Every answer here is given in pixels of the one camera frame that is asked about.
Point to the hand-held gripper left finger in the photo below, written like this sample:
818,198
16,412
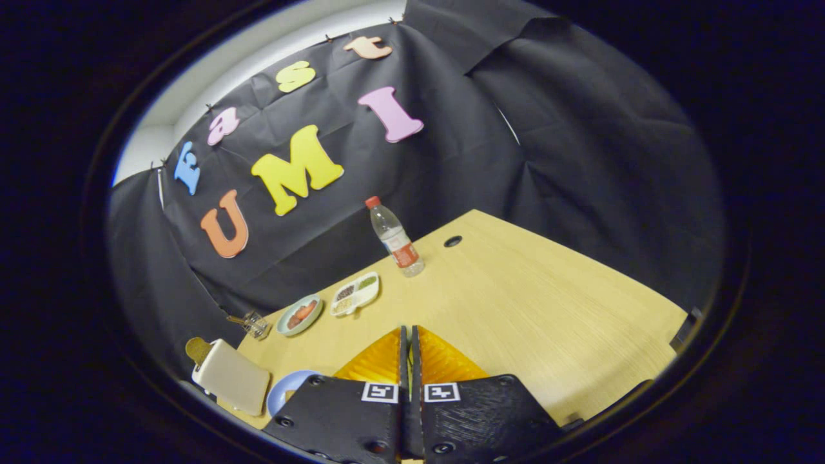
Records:
341,419

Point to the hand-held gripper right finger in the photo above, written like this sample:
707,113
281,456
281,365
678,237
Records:
480,419

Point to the brown bread slice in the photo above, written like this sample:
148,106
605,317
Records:
197,349

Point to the blue round plate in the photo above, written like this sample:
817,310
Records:
278,390

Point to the pale green round plate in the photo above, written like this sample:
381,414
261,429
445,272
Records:
287,327

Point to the brown meat piece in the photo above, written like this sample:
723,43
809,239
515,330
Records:
294,321
309,307

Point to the white toaster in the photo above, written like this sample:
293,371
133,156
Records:
232,380

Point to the clear utensil holder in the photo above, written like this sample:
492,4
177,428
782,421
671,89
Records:
258,326

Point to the white divided spice dish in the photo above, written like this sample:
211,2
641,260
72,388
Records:
354,294

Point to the clear bottle red cap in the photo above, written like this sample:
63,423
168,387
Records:
397,240

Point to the black backdrop cloth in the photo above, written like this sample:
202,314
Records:
580,161

